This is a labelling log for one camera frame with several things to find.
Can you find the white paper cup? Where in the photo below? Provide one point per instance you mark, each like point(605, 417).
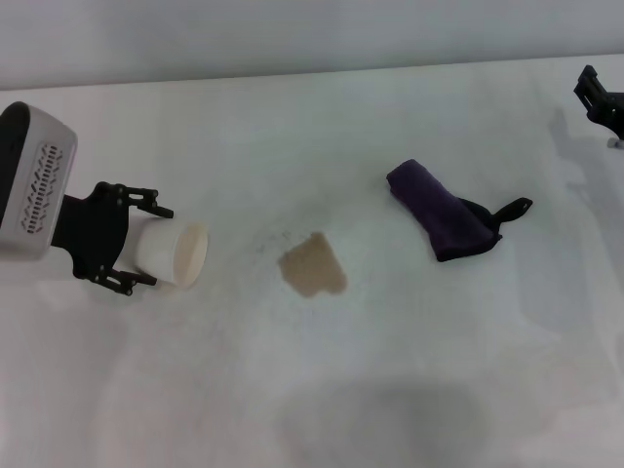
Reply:
point(168, 251)

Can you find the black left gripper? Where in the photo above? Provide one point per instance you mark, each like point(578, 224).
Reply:
point(92, 231)

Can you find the brown water stain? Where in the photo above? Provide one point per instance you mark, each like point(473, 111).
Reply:
point(312, 266)

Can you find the silver metal connector plug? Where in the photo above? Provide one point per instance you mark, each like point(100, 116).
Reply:
point(613, 143)

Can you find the purple rag with black trim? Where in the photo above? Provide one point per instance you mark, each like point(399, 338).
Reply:
point(439, 207)

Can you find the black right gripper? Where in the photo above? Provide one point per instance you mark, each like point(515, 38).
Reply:
point(612, 109)

